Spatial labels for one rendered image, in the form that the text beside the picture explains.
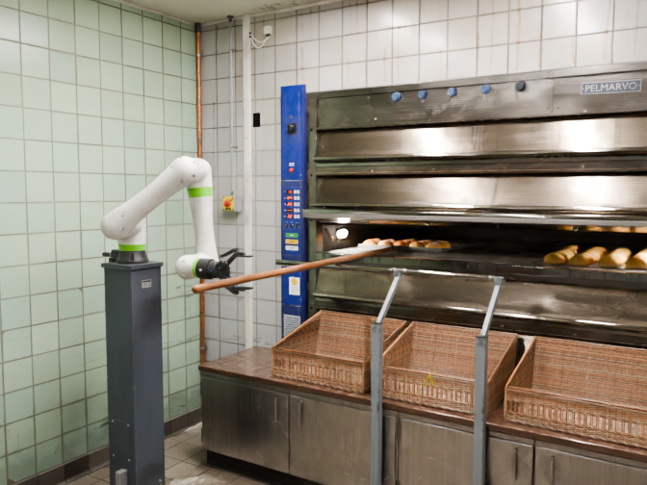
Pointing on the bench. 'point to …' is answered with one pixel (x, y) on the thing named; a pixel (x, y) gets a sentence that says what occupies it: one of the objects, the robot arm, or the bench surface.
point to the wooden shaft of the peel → (284, 270)
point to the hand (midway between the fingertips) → (248, 272)
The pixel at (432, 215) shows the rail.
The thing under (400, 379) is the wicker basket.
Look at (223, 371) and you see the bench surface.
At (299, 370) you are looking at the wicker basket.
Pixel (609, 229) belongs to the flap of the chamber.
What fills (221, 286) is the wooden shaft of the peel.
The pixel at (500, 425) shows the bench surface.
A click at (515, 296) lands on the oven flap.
